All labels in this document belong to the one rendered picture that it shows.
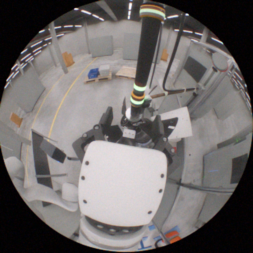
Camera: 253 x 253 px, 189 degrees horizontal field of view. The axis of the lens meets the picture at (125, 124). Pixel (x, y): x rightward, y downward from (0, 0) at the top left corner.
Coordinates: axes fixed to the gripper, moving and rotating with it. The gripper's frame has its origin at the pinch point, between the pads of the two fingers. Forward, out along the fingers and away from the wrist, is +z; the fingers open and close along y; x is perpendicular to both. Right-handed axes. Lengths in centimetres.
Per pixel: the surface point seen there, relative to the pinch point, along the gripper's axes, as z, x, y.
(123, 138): 15.2, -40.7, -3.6
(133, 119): 11.9, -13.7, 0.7
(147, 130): 13.5, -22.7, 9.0
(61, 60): 389, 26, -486
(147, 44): 8.3, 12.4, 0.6
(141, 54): 9.0, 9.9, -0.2
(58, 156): -14, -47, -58
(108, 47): 687, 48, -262
